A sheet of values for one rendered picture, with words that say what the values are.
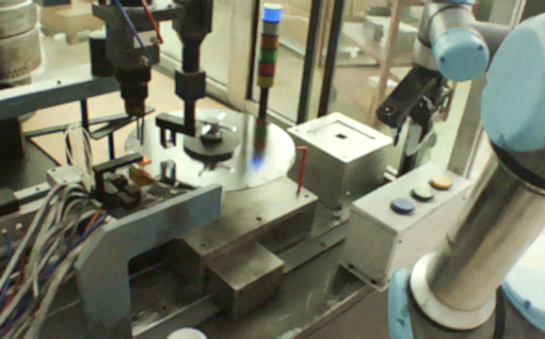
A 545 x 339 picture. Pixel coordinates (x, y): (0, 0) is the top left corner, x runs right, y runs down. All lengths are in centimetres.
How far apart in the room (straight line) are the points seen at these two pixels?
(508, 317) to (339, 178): 53
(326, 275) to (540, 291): 43
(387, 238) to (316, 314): 19
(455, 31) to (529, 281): 37
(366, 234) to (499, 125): 58
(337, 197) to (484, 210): 65
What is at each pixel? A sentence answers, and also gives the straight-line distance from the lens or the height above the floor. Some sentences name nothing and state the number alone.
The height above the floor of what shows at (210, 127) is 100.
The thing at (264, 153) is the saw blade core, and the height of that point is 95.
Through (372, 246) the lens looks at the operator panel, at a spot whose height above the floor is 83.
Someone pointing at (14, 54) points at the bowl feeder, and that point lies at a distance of 149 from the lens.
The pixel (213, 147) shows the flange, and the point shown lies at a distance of 102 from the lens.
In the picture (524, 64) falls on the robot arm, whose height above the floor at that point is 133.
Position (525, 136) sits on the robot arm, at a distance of 46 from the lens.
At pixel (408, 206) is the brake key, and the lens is 103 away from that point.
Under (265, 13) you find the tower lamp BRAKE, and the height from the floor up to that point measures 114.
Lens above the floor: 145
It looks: 31 degrees down
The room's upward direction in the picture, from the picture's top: 6 degrees clockwise
